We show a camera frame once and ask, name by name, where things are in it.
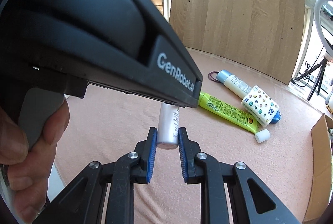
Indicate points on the small white pink bottle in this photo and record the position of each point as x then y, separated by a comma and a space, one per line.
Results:
168, 126

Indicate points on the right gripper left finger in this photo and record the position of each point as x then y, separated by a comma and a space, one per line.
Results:
104, 193

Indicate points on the white tube with blue cap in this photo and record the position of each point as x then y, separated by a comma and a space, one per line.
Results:
235, 84

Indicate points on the green cream tube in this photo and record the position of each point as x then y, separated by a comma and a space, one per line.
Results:
234, 115

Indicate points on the white ring light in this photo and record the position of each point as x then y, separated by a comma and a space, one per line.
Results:
317, 18

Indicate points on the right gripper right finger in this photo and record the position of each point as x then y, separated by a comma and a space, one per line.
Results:
229, 193

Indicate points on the large oak veneer board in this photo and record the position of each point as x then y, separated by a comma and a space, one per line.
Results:
265, 35

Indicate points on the person's left hand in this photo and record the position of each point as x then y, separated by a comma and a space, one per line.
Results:
29, 169

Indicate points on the cardboard box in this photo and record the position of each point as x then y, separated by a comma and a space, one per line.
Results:
321, 191

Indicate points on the button-pattern tissue pack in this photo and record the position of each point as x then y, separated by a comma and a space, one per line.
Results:
260, 105

